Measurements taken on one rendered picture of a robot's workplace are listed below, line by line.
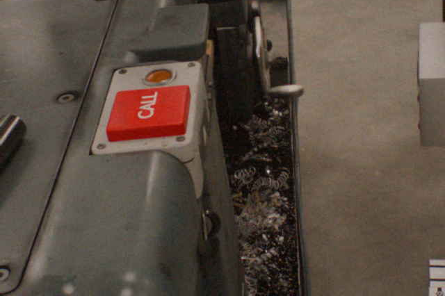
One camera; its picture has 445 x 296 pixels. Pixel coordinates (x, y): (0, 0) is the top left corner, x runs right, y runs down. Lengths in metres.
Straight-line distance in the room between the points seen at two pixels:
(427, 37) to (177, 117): 0.47
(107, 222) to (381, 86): 2.66
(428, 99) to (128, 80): 0.38
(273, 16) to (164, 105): 1.86
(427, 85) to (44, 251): 0.53
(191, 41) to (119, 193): 0.23
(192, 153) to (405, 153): 2.21
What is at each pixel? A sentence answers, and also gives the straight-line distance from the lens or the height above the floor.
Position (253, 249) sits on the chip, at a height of 0.57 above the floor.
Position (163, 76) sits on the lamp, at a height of 1.26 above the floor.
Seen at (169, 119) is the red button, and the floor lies 1.27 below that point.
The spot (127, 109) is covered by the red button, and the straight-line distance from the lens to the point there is 0.69.
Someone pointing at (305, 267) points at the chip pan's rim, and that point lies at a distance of 1.54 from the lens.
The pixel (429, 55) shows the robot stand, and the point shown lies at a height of 1.12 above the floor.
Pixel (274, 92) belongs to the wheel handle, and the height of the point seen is 0.70.
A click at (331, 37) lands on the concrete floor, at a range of 3.59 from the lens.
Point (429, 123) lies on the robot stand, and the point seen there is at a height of 1.06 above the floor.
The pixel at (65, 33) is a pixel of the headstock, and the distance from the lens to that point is 0.87.
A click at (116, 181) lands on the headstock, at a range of 0.63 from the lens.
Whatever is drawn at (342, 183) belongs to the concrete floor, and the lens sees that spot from 2.74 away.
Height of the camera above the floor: 1.60
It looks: 31 degrees down
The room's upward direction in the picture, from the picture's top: 9 degrees counter-clockwise
